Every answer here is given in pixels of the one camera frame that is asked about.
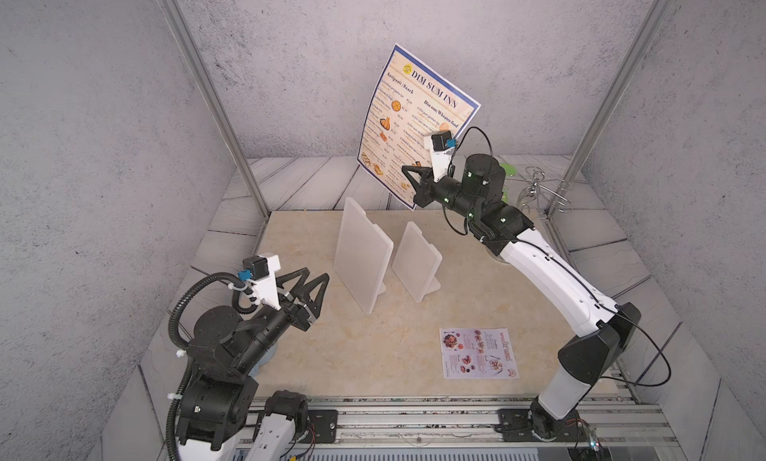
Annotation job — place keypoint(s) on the aluminium right corner post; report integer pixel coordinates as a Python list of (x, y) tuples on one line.
[(657, 13)]

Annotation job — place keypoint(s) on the silver wire glass holder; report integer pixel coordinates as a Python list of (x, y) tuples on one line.
[(539, 196)]

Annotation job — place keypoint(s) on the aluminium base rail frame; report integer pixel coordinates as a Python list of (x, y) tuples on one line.
[(604, 427)]

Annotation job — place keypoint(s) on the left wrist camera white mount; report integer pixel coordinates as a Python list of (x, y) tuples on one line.
[(259, 274)]

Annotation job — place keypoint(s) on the small frosted acrylic menu rack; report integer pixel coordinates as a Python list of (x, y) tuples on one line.
[(416, 264)]

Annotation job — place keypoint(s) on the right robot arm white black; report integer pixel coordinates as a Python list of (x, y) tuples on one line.
[(602, 328)]

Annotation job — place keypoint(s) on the light blue cup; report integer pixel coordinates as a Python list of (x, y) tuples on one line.
[(267, 357)]

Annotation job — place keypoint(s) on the Dim Sum Inn blue-bordered menu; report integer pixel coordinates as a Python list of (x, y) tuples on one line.
[(410, 102)]

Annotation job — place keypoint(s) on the green plastic wine glass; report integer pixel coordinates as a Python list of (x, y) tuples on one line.
[(510, 172)]

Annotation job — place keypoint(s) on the aluminium corner post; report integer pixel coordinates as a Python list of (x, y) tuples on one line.
[(657, 13), (181, 32)]

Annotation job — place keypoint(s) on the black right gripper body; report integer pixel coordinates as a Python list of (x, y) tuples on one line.
[(445, 194)]

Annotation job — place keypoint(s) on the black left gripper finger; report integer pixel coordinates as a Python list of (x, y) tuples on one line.
[(290, 286), (312, 294)]

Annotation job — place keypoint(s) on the large frosted acrylic menu rack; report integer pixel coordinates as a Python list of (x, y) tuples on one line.
[(362, 257)]

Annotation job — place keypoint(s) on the small pink food menu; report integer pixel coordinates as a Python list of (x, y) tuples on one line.
[(478, 354)]

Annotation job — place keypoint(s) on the aluminium left corner post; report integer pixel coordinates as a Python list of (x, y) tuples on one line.
[(181, 32)]

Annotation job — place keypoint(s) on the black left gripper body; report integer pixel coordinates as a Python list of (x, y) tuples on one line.
[(298, 315)]

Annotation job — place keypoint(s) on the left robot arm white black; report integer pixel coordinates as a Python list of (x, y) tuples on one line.
[(210, 405)]

